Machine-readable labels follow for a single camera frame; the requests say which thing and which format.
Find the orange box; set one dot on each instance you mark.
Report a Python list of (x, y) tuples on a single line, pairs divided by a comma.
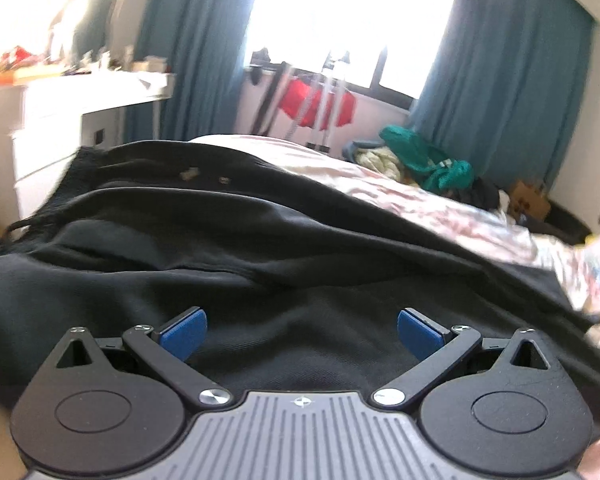
[(25, 74)]

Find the grey and yellow clothes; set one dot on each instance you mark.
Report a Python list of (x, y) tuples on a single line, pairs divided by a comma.
[(377, 160)]

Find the dark clothes pile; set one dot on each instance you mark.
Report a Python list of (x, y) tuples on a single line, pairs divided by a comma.
[(486, 194)]

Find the black standing pole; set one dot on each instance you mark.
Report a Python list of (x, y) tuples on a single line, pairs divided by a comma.
[(270, 95)]

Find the green clothes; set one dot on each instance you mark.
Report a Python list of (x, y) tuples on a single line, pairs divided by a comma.
[(415, 152)]

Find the wavy framed mirror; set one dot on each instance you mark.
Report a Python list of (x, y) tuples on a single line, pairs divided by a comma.
[(92, 20)]

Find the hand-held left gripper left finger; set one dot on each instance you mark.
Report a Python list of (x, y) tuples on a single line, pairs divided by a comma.
[(182, 332)]

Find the blue curtain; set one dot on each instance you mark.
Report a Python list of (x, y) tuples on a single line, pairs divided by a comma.
[(200, 50), (505, 90)]

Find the bed with pink sheet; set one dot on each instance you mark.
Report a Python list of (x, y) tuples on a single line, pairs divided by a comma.
[(430, 205)]

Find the black clothes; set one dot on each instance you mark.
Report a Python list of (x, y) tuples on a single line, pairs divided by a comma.
[(260, 245)]

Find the white dresser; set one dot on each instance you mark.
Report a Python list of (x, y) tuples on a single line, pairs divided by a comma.
[(45, 125)]

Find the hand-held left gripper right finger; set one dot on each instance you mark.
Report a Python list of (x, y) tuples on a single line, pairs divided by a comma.
[(420, 332)]

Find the brown paper bag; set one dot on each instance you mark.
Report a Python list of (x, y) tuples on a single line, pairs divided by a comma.
[(530, 202)]

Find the window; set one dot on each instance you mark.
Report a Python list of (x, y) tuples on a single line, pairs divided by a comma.
[(340, 15)]

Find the red cloth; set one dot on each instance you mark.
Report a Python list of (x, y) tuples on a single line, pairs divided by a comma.
[(300, 102)]

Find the small beige box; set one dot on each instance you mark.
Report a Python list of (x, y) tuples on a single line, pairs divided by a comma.
[(151, 66)]

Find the metal drying rack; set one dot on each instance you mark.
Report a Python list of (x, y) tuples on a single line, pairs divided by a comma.
[(325, 100)]

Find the black basket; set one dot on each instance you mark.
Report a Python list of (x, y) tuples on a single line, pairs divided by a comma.
[(562, 222)]

